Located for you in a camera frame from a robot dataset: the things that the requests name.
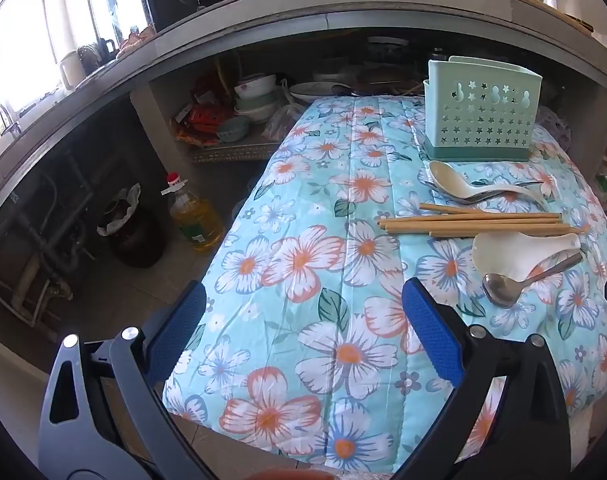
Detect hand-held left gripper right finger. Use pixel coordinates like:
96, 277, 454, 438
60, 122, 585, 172
391, 276, 574, 480

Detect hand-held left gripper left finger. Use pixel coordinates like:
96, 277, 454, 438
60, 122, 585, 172
38, 280, 208, 480

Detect metal spoon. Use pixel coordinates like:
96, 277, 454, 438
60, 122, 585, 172
482, 252, 583, 309
436, 180, 545, 206

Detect white scalloped ceramic spoon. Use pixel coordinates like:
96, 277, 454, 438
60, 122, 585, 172
472, 231, 581, 282

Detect green plastic utensil holder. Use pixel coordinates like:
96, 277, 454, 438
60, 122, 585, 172
422, 56, 543, 163

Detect dark trash bin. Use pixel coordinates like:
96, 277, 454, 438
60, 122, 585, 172
96, 182, 167, 267

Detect cooking oil bottle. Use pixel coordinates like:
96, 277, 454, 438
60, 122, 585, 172
161, 172, 225, 253

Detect floral quilted blanket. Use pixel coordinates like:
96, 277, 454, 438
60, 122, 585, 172
162, 94, 607, 476

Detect sink drain pipes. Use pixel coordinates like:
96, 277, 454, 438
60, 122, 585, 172
0, 157, 97, 328

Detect white bin liner bag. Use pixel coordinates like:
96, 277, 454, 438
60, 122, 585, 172
96, 183, 142, 237

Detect metal shelf rack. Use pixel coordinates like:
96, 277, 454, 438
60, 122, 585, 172
188, 137, 284, 163

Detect purple clear plastic bag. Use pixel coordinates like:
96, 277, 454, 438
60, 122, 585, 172
536, 107, 571, 151

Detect teal cup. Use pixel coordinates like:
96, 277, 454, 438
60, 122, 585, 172
216, 117, 249, 143

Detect pile of red packets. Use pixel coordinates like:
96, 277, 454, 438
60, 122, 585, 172
171, 75, 234, 148

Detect pinkish plastic bag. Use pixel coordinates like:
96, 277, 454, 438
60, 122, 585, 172
261, 102, 304, 143

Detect pale green bowl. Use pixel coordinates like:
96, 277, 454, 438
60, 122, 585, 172
235, 91, 279, 110

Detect white floral bowl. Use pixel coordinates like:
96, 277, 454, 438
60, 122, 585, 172
234, 74, 277, 98

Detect dark frying pan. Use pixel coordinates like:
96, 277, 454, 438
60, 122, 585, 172
356, 67, 424, 96

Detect metal faucet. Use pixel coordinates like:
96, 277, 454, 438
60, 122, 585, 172
0, 101, 23, 137

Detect white printed plate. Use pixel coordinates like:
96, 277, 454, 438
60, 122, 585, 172
290, 81, 351, 106

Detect white mug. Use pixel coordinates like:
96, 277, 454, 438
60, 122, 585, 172
58, 51, 83, 90

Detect grey concrete kitchen counter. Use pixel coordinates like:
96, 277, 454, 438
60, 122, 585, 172
0, 0, 607, 231

